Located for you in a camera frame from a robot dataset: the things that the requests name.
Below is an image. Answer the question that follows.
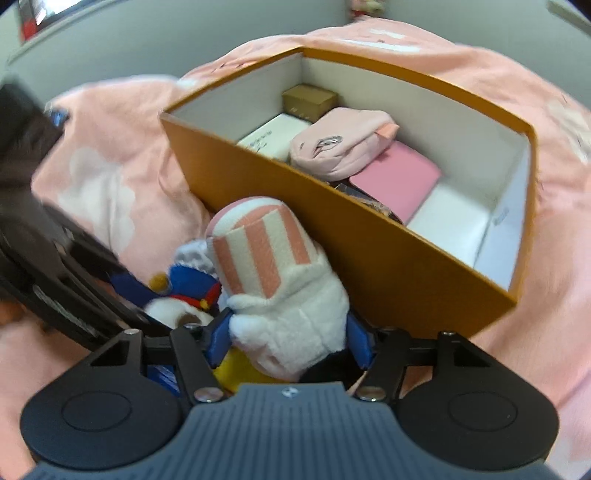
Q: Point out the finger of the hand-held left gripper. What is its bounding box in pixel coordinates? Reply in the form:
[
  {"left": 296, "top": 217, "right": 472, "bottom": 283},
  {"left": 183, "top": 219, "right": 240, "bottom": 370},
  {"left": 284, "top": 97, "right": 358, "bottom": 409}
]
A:
[
  {"left": 65, "top": 228, "right": 172, "bottom": 331},
  {"left": 44, "top": 104, "right": 73, "bottom": 128}
]

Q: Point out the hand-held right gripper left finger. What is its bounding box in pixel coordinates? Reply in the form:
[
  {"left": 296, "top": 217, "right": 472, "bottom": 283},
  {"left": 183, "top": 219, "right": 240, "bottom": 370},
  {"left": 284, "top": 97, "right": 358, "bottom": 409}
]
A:
[{"left": 90, "top": 311, "right": 232, "bottom": 403}]

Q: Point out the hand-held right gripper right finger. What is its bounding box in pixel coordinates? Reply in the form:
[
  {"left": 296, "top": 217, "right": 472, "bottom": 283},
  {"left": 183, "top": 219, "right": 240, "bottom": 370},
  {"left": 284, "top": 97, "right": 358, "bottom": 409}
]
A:
[{"left": 346, "top": 314, "right": 492, "bottom": 401}]

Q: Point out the blue penguin plush toy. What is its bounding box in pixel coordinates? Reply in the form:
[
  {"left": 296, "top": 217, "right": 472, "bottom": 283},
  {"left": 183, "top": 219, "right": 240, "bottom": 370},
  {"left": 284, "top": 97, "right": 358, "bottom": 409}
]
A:
[{"left": 145, "top": 237, "right": 279, "bottom": 394}]

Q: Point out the pink striped white plush toy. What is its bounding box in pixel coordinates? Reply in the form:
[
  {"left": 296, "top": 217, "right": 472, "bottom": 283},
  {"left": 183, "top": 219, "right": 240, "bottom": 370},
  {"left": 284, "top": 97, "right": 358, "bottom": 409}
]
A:
[{"left": 203, "top": 196, "right": 352, "bottom": 383}]

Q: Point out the orange cardboard box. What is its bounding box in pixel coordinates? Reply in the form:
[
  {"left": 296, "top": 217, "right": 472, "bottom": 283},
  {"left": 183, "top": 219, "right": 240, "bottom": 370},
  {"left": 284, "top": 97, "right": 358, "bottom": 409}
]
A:
[{"left": 159, "top": 45, "right": 539, "bottom": 340}]

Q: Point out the pink printed blanket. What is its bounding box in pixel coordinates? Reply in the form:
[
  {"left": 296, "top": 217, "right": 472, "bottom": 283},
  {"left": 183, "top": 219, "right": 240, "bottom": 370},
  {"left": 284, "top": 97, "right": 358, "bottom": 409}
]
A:
[{"left": 0, "top": 14, "right": 591, "bottom": 480}]

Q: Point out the dark brown packet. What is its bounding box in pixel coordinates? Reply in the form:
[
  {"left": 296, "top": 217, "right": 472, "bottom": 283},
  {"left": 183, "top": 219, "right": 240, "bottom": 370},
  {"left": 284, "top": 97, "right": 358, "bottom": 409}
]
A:
[{"left": 330, "top": 182, "right": 405, "bottom": 225}]

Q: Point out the flat pink box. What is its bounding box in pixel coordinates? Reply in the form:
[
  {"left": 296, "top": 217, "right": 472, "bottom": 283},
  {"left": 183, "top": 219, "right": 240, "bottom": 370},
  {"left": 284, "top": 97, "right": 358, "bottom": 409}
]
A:
[{"left": 348, "top": 141, "right": 445, "bottom": 225}]

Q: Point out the pink zipper pouch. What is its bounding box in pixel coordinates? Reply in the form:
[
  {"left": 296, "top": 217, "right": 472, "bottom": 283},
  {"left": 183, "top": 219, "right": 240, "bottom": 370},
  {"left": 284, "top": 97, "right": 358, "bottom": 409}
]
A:
[{"left": 289, "top": 107, "right": 400, "bottom": 182}]

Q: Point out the white printed box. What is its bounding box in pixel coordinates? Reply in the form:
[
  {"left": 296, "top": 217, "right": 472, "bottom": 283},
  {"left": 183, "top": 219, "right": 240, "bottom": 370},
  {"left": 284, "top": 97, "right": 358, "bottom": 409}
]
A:
[{"left": 236, "top": 113, "right": 313, "bottom": 161}]

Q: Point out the small gold box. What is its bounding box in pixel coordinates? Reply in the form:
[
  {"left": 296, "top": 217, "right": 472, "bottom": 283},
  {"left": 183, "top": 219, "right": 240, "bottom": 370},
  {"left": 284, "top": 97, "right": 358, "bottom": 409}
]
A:
[{"left": 281, "top": 83, "right": 339, "bottom": 124}]

